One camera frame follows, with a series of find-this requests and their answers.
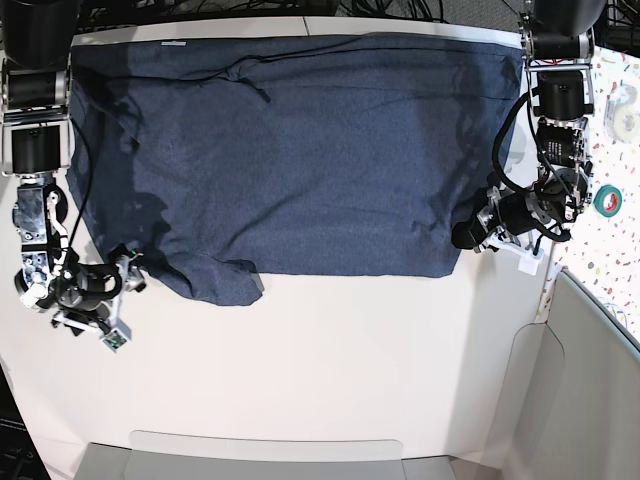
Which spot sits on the gripper body image-right arm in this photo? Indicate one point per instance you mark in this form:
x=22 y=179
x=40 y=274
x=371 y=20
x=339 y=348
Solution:
x=494 y=214

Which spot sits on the gripper body image-left arm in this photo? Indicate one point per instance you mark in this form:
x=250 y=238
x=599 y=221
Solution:
x=89 y=297

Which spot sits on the dark blue t-shirt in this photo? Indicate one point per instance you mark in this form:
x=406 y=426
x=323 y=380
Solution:
x=325 y=155

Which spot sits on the terrazzo patterned side surface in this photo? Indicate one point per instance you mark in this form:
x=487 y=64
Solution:
x=603 y=253

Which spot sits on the green tape roll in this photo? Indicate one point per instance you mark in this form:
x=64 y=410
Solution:
x=608 y=201

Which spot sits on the clear tape roll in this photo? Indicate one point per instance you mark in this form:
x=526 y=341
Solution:
x=621 y=116

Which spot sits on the grey chair bottom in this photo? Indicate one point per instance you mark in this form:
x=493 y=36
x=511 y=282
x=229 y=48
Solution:
x=153 y=455

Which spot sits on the grey chair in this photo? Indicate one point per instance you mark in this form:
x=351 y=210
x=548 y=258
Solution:
x=153 y=455
x=569 y=408

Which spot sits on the grey chair right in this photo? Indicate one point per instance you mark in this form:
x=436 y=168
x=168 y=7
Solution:
x=569 y=408

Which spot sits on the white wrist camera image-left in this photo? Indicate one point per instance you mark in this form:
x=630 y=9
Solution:
x=115 y=339

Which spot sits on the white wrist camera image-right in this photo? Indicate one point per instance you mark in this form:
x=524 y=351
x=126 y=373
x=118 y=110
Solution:
x=529 y=262

